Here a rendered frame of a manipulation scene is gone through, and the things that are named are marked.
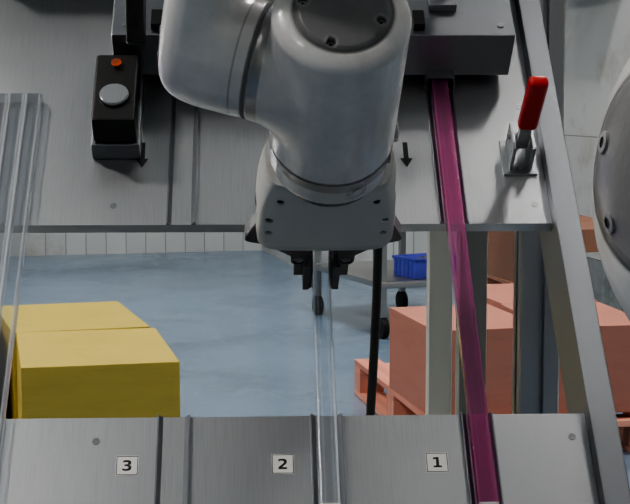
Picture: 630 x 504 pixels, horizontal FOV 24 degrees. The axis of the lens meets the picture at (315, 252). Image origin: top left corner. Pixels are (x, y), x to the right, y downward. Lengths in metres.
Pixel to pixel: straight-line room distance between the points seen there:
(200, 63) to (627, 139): 0.51
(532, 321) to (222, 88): 0.62
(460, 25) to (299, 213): 0.30
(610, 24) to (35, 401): 5.81
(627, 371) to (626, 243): 4.13
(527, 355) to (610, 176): 1.03
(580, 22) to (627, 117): 8.80
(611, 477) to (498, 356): 3.38
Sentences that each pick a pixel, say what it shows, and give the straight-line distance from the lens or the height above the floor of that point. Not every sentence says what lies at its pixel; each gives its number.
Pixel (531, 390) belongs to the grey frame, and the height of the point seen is 0.80.
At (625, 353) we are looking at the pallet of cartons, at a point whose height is 0.31.
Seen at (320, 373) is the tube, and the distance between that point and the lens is 1.07.
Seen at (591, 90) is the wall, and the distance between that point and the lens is 9.04.
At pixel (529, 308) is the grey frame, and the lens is 1.45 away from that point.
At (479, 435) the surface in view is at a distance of 1.05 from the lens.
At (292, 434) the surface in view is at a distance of 1.06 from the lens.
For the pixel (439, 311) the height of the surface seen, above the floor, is 0.82.
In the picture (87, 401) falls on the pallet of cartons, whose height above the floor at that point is 0.35.
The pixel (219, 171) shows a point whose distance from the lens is 1.21.
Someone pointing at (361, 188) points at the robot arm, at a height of 1.03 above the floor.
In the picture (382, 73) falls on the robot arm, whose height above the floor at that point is 1.10.
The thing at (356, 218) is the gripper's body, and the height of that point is 1.00.
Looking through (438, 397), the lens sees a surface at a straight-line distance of 1.87.
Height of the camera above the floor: 1.08
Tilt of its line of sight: 6 degrees down
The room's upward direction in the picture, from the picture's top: straight up
